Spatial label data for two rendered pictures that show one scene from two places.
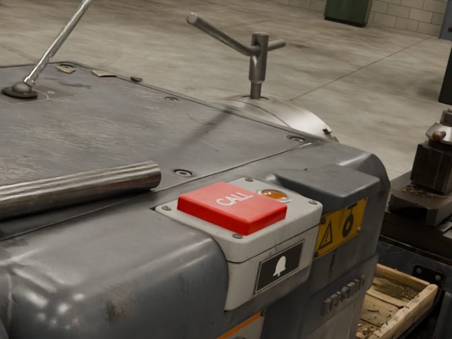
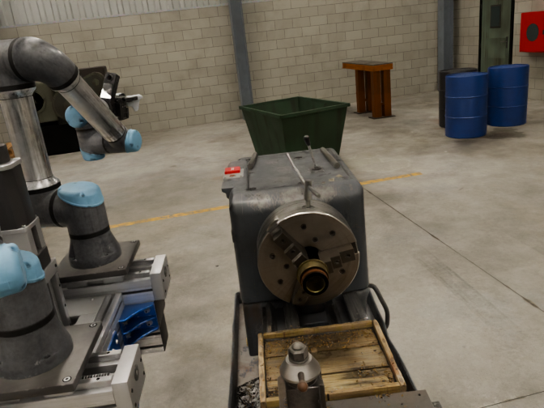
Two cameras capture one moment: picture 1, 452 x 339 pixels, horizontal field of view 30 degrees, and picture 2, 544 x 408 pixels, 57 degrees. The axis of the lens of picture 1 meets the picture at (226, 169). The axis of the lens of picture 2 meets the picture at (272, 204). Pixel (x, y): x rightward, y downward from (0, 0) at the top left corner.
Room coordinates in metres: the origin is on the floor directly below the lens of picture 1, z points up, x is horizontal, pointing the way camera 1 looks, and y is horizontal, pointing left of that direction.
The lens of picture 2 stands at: (2.29, -0.83, 1.75)
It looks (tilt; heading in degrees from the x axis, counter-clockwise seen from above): 19 degrees down; 150
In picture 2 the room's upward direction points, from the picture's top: 7 degrees counter-clockwise
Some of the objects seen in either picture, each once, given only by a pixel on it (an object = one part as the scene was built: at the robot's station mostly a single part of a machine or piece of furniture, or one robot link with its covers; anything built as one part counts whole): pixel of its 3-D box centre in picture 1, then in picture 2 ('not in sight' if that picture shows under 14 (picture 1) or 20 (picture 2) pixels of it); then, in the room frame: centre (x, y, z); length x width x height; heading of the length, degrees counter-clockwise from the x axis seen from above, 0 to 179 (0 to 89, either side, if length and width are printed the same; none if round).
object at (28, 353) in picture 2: not in sight; (29, 336); (1.23, -0.83, 1.21); 0.15 x 0.15 x 0.10
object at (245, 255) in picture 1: (238, 237); (234, 179); (0.60, -0.02, 1.23); 0.13 x 0.08 x 0.05; 151
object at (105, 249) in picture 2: not in sight; (92, 243); (0.79, -0.61, 1.21); 0.15 x 0.15 x 0.10
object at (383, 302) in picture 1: (308, 282); (325, 362); (1.33, -0.17, 0.89); 0.36 x 0.30 x 0.04; 61
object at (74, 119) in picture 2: not in sight; (83, 114); (0.52, -0.50, 1.56); 0.11 x 0.08 x 0.09; 131
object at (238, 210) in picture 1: (232, 211); (232, 171); (0.58, -0.01, 1.26); 0.06 x 0.06 x 0.02; 61
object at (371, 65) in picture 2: not in sight; (367, 87); (-5.53, 6.13, 0.50); 1.61 x 0.44 x 1.00; 161
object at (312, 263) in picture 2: not in sight; (312, 275); (1.21, -0.11, 1.08); 0.09 x 0.09 x 0.09; 62
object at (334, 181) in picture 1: (321, 189); (233, 187); (0.73, -0.09, 1.24); 0.09 x 0.08 x 0.03; 151
